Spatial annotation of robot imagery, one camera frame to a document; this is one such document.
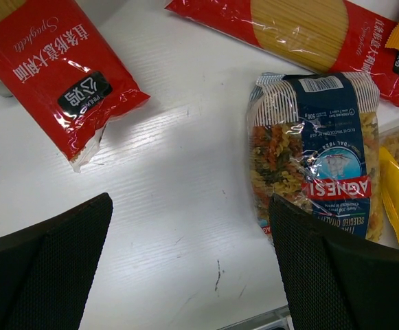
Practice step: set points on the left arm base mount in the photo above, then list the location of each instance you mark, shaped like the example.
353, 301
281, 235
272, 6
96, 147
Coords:
274, 319

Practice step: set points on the red spaghetti bag with label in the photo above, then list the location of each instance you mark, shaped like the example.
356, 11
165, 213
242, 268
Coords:
60, 68

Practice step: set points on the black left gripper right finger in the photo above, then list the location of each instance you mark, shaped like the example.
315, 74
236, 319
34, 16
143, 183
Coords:
333, 279

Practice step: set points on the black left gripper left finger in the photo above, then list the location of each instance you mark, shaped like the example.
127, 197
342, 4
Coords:
47, 269

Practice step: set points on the Agnesi tricolour fusilli bag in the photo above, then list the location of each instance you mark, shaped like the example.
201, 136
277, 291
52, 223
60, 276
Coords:
314, 140

